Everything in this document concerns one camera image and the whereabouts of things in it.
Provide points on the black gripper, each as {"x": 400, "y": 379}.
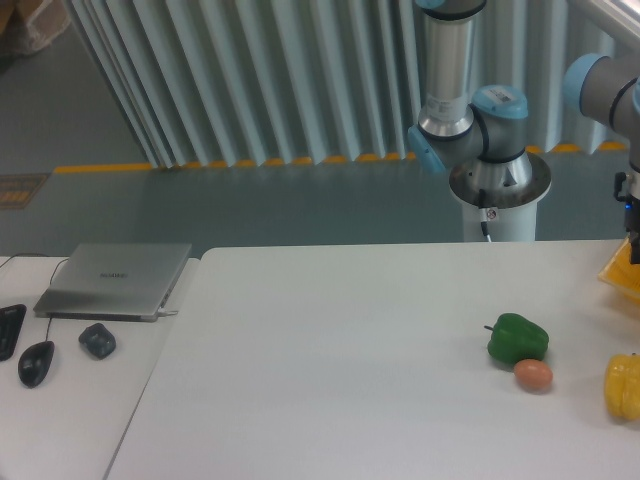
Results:
{"x": 626, "y": 190}

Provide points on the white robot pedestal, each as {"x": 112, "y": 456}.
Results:
{"x": 499, "y": 202}

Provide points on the green bell pepper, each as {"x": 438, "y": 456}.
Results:
{"x": 515, "y": 338}

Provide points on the cardboard box in plastic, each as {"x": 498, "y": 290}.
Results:
{"x": 27, "y": 27}

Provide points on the brown egg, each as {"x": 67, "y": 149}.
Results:
{"x": 534, "y": 375}

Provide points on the dark grey earbuds case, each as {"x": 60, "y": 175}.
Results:
{"x": 98, "y": 341}

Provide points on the yellow bell pepper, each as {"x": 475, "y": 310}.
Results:
{"x": 621, "y": 386}

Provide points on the black computer mouse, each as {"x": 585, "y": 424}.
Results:
{"x": 35, "y": 362}

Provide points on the white folding partition screen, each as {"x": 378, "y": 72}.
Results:
{"x": 255, "y": 81}

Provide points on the yellow plastic basket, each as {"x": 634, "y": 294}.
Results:
{"x": 620, "y": 274}

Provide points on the silver closed laptop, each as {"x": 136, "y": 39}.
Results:
{"x": 114, "y": 281}

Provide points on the black keyboard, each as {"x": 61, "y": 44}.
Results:
{"x": 11, "y": 321}

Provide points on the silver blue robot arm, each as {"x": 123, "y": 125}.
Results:
{"x": 478, "y": 138}

